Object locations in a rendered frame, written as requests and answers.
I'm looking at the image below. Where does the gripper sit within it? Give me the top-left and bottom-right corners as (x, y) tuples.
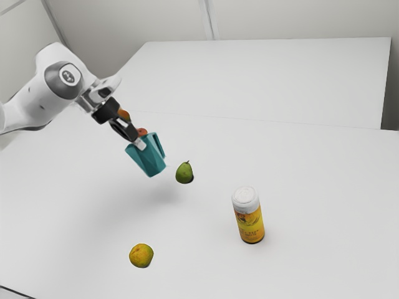
(91, 97), (147, 152)

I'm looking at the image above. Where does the teal faceted mug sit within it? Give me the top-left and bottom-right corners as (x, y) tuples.
(124, 131), (168, 179)

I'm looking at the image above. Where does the green pear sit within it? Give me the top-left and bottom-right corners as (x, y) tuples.
(175, 160), (195, 184)

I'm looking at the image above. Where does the yellow orange round fruit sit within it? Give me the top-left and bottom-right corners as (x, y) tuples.
(128, 242), (155, 269)

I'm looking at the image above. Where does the yellow can with white top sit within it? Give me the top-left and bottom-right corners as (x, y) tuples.
(231, 185), (266, 245)

